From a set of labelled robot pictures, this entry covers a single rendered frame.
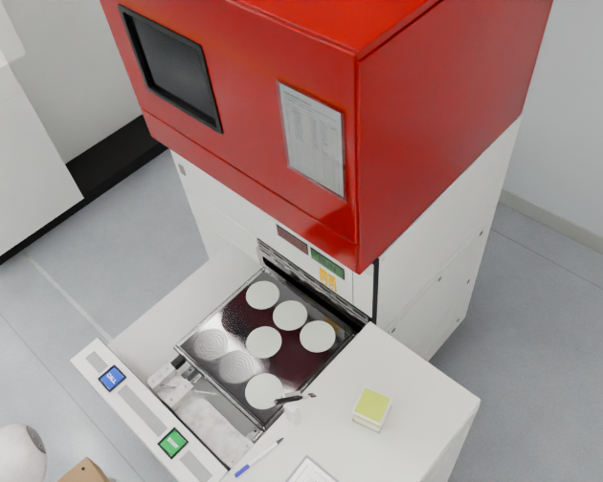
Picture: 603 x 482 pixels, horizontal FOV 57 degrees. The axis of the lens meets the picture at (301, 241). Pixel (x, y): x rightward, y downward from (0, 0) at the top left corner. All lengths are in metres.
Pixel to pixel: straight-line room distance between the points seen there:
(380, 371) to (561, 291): 1.59
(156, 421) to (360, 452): 0.51
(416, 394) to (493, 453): 1.05
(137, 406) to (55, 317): 1.57
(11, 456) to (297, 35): 0.89
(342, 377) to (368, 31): 0.88
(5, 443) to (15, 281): 2.17
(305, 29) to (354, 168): 0.27
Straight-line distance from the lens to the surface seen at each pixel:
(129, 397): 1.57
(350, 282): 1.48
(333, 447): 1.41
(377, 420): 1.36
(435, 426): 1.44
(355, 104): 0.96
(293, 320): 1.64
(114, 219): 3.35
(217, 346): 1.63
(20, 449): 1.20
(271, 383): 1.55
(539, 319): 2.80
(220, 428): 1.55
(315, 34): 0.95
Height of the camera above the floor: 2.30
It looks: 51 degrees down
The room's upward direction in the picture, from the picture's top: 8 degrees counter-clockwise
